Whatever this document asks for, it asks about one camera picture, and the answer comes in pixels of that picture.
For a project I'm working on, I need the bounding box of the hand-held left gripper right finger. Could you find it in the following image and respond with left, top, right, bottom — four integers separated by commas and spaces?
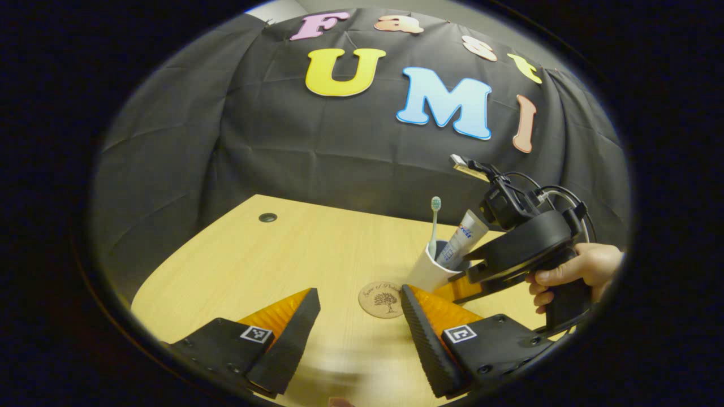
400, 284, 558, 399

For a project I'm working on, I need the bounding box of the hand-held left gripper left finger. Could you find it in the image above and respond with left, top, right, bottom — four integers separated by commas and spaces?
164, 288, 321, 399

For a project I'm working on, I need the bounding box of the white cup with wooden handle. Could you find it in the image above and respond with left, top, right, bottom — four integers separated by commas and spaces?
406, 240, 471, 293

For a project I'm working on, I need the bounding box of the white toothpaste tube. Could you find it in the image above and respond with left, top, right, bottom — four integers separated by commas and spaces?
436, 209, 489, 271

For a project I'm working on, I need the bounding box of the pale green toothbrush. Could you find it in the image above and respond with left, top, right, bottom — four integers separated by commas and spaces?
428, 196, 442, 259

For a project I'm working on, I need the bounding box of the round wooden coaster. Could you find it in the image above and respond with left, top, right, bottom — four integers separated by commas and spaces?
358, 281, 405, 319

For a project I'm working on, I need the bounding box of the light wooden desktop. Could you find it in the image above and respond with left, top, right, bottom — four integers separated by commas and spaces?
131, 194, 566, 407

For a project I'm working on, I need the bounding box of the black backdrop cloth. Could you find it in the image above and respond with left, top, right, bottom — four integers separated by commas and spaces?
90, 8, 631, 306

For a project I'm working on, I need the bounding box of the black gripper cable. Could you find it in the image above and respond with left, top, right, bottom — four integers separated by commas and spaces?
502, 171, 598, 244

